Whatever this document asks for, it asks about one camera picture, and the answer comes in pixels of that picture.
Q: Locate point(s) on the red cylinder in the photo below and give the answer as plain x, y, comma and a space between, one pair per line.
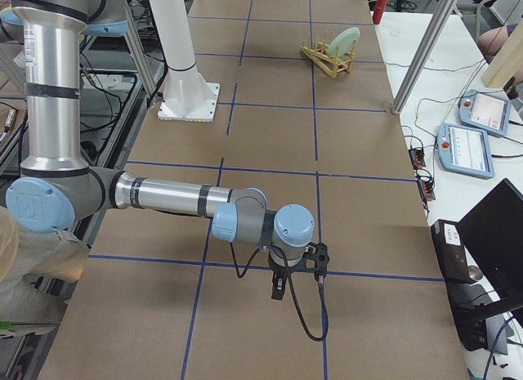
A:
379, 8

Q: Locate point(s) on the wooden beam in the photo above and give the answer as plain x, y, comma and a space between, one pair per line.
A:
506, 62

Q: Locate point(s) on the far teach pendant tablet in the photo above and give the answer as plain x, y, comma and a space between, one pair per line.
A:
484, 111

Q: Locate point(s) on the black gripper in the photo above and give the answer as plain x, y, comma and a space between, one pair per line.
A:
279, 271

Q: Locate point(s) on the light green plate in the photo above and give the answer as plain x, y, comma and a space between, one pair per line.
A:
344, 42

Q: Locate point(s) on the near teach pendant tablet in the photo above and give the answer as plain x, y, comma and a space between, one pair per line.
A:
464, 150

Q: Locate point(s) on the black monitor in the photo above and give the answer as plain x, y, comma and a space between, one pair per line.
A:
492, 234

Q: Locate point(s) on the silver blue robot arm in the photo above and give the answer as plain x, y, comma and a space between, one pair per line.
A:
58, 187

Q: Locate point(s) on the orange black connector box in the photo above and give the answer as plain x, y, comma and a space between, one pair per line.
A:
416, 156

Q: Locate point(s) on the wooden dish rack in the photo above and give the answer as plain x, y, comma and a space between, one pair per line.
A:
332, 66

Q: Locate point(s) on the aluminium frame post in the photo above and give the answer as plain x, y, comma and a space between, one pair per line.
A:
425, 47

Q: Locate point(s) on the black computer box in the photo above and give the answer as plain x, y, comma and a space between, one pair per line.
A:
451, 254

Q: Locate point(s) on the teach pendant tablet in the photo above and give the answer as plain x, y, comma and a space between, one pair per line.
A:
484, 111
464, 150

